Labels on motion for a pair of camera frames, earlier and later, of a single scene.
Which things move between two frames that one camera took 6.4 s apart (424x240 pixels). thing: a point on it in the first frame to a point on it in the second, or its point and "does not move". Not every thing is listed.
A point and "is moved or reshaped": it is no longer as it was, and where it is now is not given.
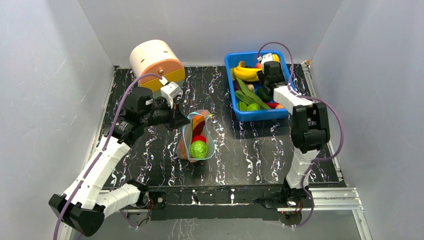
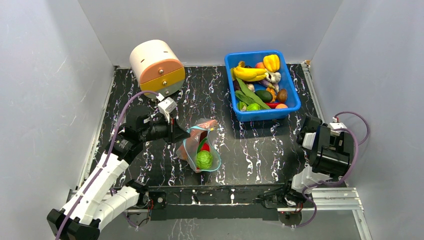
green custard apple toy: (198, 149) to (204, 159)
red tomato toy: (198, 137) to (205, 146)
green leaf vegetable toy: (248, 97) does not move
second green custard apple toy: (253, 106) does not move
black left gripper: (178, 120) to (175, 133)
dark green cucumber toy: (264, 95) does not move
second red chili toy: (272, 105) does not move
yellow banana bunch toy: (244, 73) does not move
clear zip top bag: (197, 143) is moved or reshaped
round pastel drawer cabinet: (158, 57) does not move
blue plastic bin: (231, 60) does not move
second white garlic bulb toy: (251, 87) does not move
